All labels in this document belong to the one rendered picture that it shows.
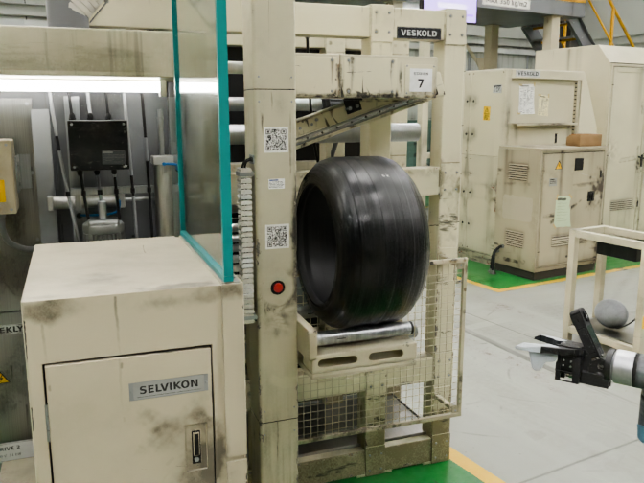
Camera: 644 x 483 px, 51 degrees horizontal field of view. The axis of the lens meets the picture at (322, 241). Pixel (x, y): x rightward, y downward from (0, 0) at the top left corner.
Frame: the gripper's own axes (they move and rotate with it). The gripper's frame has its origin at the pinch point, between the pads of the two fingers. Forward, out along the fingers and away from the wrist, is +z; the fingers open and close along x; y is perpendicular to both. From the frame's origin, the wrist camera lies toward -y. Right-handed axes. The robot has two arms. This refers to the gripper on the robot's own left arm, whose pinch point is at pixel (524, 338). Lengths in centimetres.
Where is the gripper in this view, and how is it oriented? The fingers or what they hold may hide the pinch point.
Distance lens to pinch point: 168.7
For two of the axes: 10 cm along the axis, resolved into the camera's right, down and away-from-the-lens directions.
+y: -0.8, 9.9, 0.8
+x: 5.6, -0.2, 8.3
